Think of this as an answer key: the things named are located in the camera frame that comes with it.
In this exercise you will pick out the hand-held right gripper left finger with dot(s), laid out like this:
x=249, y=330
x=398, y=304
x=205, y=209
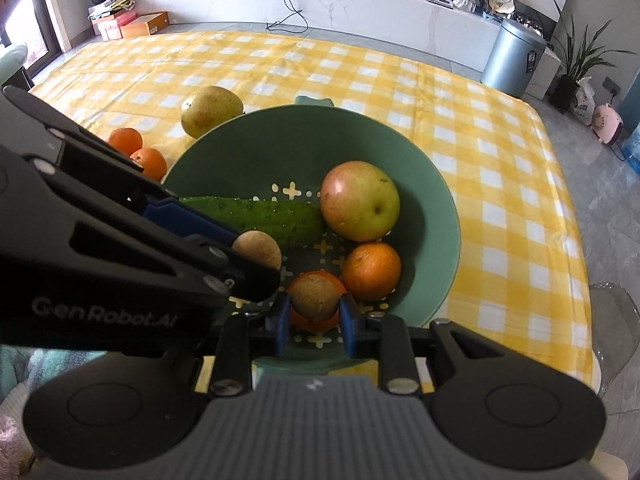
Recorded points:
x=281, y=327

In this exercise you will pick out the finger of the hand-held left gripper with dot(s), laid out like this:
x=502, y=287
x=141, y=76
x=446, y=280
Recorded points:
x=235, y=280
x=190, y=220

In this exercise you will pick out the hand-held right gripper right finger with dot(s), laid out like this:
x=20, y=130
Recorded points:
x=348, y=327

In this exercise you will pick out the orange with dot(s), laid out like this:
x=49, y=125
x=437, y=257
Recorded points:
x=149, y=164
x=125, y=141
x=315, y=326
x=372, y=270

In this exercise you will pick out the small brown kiwi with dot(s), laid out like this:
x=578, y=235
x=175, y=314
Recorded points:
x=312, y=297
x=260, y=250

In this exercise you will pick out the green cucumber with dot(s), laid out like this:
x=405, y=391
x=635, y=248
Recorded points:
x=270, y=217

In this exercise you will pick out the green colander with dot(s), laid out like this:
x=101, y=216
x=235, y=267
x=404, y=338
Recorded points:
x=250, y=150

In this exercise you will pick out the yellow-green pear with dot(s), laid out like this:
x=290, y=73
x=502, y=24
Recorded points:
x=212, y=110

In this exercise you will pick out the red-green apple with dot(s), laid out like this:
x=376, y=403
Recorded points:
x=360, y=200

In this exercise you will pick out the teal striped blanket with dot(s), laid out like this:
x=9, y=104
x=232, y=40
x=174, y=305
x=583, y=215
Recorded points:
x=45, y=370

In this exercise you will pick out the orange box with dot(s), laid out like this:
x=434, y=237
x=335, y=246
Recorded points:
x=145, y=25

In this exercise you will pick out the stack of pink boxes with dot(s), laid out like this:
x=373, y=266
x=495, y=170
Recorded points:
x=112, y=27

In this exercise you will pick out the yellow checkered tablecloth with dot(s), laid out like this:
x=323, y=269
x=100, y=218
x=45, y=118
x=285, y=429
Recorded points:
x=450, y=135

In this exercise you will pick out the pale green chair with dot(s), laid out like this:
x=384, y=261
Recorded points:
x=12, y=65

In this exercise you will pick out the transparent chair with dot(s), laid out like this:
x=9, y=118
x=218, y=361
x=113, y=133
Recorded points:
x=615, y=320

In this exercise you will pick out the white marble television console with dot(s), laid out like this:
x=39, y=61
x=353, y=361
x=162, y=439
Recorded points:
x=350, y=5

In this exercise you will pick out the silver trash can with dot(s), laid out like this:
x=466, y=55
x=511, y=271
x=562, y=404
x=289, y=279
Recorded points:
x=512, y=57

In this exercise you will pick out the potted plant in black pot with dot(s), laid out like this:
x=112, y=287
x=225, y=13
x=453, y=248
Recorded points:
x=567, y=87

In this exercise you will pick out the white plastic bag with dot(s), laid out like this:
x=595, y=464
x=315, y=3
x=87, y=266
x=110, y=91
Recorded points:
x=584, y=102

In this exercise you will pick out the pink heater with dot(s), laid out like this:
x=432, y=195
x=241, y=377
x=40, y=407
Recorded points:
x=607, y=122

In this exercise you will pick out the blue water bottle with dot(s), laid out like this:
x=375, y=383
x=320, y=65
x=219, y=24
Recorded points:
x=634, y=152

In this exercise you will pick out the wall socket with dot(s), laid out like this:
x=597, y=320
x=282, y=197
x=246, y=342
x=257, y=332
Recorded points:
x=612, y=85

